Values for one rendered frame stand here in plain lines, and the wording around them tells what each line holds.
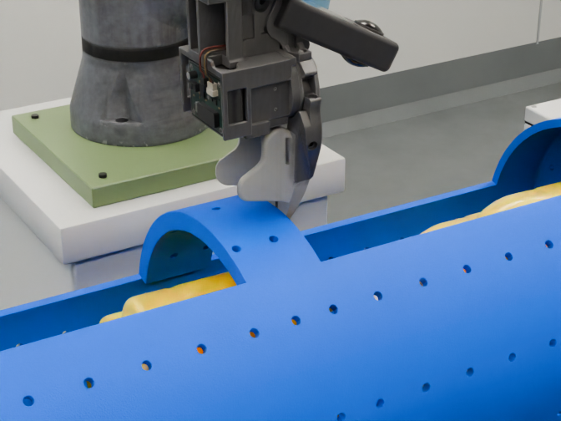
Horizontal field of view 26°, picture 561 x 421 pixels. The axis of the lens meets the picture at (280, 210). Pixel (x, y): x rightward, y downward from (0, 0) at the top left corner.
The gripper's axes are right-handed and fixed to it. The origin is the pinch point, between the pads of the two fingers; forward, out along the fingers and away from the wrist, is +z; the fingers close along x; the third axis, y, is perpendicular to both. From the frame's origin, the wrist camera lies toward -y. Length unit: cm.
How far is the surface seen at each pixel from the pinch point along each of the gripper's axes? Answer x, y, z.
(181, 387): 11.4, 15.3, 5.2
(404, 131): -252, -194, 127
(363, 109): -268, -187, 122
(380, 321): 11.3, -1.4, 5.4
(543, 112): -31, -55, 14
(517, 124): -237, -234, 128
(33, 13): -269, -68, 66
